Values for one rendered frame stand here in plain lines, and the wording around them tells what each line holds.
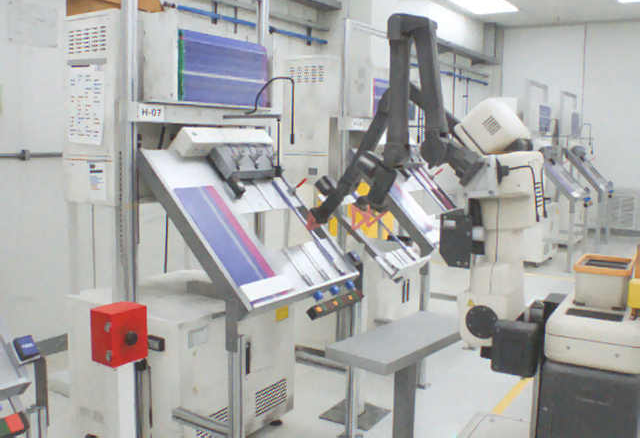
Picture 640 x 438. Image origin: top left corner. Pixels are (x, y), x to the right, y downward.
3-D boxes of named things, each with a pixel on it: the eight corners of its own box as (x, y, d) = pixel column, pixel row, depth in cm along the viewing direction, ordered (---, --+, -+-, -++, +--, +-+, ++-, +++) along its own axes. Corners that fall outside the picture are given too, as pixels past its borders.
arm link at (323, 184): (347, 188, 242) (357, 186, 249) (328, 165, 245) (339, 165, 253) (327, 208, 247) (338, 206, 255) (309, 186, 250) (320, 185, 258)
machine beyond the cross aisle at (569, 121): (614, 244, 803) (623, 94, 783) (603, 253, 735) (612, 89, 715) (510, 234, 878) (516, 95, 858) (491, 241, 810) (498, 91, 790)
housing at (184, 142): (256, 165, 281) (274, 142, 275) (174, 168, 241) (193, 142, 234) (246, 151, 284) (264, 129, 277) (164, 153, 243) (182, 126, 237)
